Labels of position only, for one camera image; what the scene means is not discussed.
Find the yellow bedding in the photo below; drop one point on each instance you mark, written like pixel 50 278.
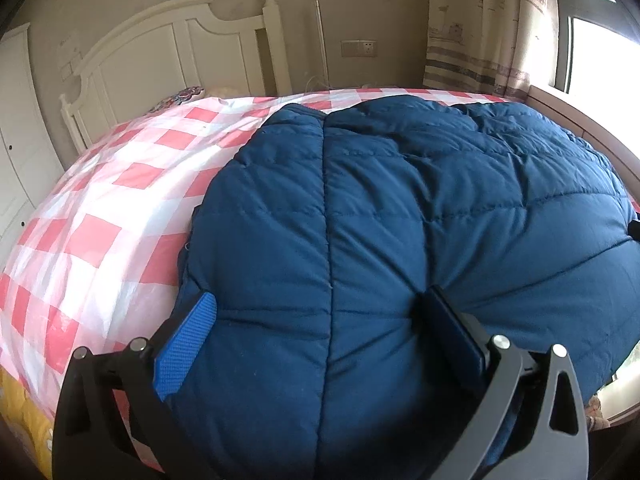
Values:
pixel 25 425

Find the blue puffer jacket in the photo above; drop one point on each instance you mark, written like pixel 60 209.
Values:
pixel 400 210

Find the window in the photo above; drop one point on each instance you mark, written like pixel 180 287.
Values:
pixel 600 45

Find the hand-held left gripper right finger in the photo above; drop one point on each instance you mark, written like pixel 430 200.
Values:
pixel 452 340

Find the beige wall socket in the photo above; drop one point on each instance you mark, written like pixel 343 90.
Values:
pixel 368 48

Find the white wooden headboard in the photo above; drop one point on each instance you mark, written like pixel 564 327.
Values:
pixel 150 45

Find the striped printed curtain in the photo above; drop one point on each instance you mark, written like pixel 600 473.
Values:
pixel 475 25

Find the colourful patterned pillow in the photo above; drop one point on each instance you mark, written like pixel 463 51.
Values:
pixel 185 95

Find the beige wall switch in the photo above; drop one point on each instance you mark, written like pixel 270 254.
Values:
pixel 350 48

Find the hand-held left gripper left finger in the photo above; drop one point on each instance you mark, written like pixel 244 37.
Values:
pixel 185 345

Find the white wardrobe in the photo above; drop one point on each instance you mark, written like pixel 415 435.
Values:
pixel 25 150

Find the pink checked bed sheet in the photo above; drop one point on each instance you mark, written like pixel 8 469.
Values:
pixel 100 200

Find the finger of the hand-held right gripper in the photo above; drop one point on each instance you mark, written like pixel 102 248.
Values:
pixel 635 230

